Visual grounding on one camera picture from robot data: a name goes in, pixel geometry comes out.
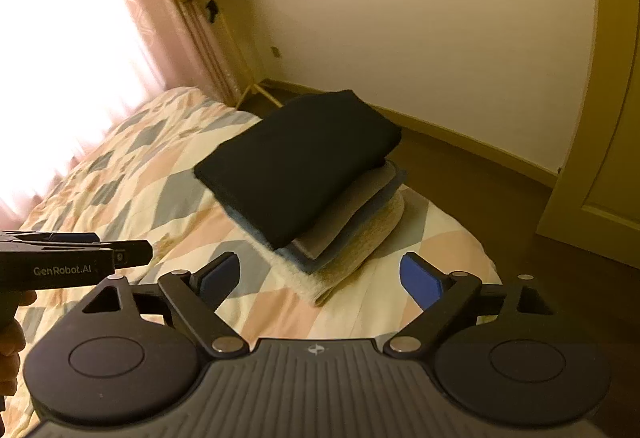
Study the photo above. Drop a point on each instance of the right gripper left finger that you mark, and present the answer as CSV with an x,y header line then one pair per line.
x,y
193,298

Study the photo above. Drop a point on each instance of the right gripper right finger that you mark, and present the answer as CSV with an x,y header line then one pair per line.
x,y
445,300

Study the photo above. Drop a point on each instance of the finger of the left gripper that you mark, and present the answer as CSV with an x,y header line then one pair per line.
x,y
129,253
45,238

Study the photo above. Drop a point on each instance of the black garment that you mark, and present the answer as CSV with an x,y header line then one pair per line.
x,y
282,173

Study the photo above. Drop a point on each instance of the person left hand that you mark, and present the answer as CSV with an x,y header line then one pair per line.
x,y
12,338

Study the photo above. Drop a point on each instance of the checkered patchwork quilt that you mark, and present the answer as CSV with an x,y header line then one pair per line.
x,y
139,184

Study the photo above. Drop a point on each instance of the blue folded cloth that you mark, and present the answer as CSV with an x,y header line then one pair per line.
x,y
308,266

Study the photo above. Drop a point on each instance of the white fleece folded cloth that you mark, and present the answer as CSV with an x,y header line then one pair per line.
x,y
315,288

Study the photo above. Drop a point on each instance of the grey folded cloth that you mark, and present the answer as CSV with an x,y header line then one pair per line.
x,y
352,208

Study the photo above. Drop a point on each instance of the wooden door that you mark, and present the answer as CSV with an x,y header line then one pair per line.
x,y
595,201

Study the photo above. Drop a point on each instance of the pink curtain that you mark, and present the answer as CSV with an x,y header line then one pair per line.
x,y
71,69

